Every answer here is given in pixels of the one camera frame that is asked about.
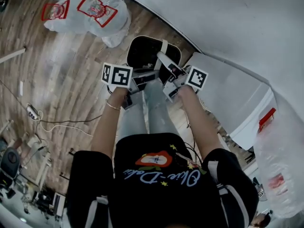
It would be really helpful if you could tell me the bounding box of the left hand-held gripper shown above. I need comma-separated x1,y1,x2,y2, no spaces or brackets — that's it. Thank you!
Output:
101,62,160,111

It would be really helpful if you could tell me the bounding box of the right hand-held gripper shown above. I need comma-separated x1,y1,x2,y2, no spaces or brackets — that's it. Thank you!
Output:
156,51,209,103

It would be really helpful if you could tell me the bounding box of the black container with white rim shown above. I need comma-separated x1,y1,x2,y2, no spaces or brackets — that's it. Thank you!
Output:
126,35,182,84

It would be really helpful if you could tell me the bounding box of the person's right forearm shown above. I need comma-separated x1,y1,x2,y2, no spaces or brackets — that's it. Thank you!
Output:
177,85,224,159

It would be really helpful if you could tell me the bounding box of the person's left forearm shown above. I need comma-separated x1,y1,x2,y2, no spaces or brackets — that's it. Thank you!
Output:
91,86,129,157

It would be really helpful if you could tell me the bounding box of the wooden floor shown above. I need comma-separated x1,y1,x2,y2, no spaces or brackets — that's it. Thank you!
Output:
0,0,256,199

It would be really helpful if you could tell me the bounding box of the person's right leg in jeans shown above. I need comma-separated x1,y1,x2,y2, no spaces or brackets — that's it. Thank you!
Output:
143,78,180,136

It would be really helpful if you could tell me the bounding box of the person's leg in jeans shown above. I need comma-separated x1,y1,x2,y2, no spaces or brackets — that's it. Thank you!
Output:
143,78,180,136
117,89,149,141

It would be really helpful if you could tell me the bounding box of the person's left leg in jeans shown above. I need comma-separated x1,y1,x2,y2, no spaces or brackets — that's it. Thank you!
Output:
117,89,149,141

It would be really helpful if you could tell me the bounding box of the white power strip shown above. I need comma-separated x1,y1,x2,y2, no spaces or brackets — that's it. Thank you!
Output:
25,104,40,121

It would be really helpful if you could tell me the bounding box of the person's black printed t-shirt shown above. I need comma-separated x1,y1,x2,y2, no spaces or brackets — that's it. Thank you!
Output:
66,133,260,228

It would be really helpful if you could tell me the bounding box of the white flat strip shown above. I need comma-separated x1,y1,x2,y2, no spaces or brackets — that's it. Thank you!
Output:
0,47,27,64

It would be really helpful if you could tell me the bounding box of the white metal rack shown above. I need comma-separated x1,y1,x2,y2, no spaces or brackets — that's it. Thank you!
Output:
20,133,52,190

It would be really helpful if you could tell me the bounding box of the large clear plastic bag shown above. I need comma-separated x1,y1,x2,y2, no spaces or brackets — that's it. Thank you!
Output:
252,96,304,219

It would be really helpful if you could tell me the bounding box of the black office chair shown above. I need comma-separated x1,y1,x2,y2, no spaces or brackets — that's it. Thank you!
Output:
0,147,21,191

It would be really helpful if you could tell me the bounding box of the thin gold bracelet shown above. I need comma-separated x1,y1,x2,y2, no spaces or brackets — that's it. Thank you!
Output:
105,100,122,111

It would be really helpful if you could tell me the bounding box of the black cable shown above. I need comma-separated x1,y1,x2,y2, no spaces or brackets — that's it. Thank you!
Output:
0,79,103,125

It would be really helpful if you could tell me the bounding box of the white cable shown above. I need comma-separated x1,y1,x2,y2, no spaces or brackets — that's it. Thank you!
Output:
37,110,94,137

